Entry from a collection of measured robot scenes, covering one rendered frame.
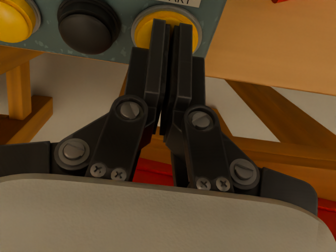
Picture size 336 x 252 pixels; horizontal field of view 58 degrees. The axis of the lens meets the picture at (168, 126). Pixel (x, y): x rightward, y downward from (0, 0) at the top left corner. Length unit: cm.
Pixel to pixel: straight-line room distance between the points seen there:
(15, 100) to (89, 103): 30
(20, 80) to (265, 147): 72
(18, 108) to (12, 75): 10
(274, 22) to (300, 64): 3
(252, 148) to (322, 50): 18
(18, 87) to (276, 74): 82
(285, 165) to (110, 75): 86
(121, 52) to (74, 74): 98
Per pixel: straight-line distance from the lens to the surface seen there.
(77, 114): 118
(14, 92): 95
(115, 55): 16
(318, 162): 38
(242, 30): 18
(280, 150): 38
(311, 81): 20
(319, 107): 131
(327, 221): 35
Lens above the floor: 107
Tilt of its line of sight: 67 degrees down
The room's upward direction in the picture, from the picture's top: 173 degrees clockwise
